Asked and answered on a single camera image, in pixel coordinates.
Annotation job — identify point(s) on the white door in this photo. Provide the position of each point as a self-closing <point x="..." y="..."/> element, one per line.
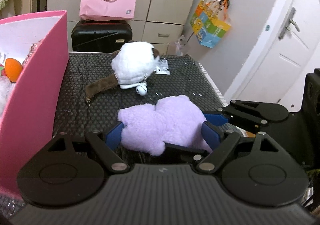
<point x="274" y="67"/>

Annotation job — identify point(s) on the colourful paper gift bag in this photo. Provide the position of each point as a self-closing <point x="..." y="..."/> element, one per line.
<point x="208" y="24"/>

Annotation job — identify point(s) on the orange plush ball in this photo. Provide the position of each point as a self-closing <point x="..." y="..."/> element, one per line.
<point x="13" y="69"/>

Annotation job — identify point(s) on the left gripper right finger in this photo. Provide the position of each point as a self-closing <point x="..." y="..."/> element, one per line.
<point x="221" y="144"/>

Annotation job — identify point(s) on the white brown plush cat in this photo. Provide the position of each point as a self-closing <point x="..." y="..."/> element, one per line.
<point x="132" y="65"/>

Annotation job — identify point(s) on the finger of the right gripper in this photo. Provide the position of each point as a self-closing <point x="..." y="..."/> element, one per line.
<point x="216" y="118"/>

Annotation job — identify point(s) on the black suitcase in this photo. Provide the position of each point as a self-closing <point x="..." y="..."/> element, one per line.
<point x="100" y="36"/>

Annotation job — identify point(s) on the pink storage box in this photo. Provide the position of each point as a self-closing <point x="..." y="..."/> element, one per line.
<point x="28" y="118"/>

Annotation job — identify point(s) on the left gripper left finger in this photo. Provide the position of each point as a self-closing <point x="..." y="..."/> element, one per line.
<point x="104" y="146"/>

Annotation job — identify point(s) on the small printed card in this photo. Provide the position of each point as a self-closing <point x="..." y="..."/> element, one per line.
<point x="162" y="68"/>

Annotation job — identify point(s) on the purple plush toy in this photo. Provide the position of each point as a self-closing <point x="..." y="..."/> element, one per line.
<point x="173" y="120"/>

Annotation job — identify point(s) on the silver door handle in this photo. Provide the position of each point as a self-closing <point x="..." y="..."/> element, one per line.
<point x="287" y="23"/>

